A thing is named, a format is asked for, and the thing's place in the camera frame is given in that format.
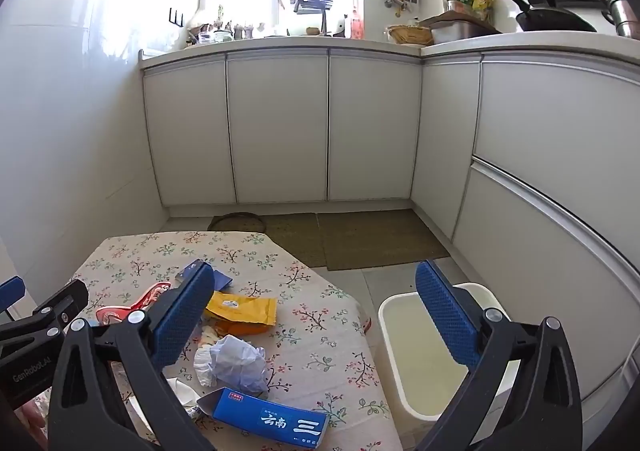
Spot wicker basket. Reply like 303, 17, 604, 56
386, 24, 434, 46

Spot table with floral tablecloth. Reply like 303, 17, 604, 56
47, 230, 403, 451

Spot round woven floor mat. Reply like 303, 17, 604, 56
207, 213, 269, 233

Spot brown floor mat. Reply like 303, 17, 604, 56
316, 209, 451, 272

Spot red snack wrapper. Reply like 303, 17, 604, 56
95, 282, 175, 328

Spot stainless steel pot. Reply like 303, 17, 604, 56
594, 0, 636, 38

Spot cluster of glass jars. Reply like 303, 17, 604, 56
186, 5, 266, 48

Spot white plastic scrap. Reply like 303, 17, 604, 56
165, 375, 202, 416

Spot small green floor mat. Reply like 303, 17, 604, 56
262, 213, 327, 269

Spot green and yellow food bags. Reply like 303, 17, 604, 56
446, 0, 495, 22

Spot small blue card box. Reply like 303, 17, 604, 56
176, 259, 234, 293

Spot white paper ball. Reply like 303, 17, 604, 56
209, 335, 271, 394

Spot yellow snack packet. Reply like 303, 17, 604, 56
205, 291, 279, 327

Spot steel rectangular tray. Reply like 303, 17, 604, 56
429, 16, 502, 45

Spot brown wooden cutting board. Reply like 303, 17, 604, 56
416, 12, 483, 29

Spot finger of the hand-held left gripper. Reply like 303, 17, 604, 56
0, 276, 27, 321
0, 279, 90, 357

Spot black frying pan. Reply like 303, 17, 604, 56
484, 0, 599, 33

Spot long blue carton box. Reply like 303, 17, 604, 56
196, 387, 332, 445

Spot white kitchen cabinets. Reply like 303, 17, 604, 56
141, 43, 640, 432

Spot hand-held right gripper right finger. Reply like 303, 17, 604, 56
415, 260, 584, 451

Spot white plastic trash bin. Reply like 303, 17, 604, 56
378, 282, 522, 423

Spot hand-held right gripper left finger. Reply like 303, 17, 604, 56
48, 261, 216, 451

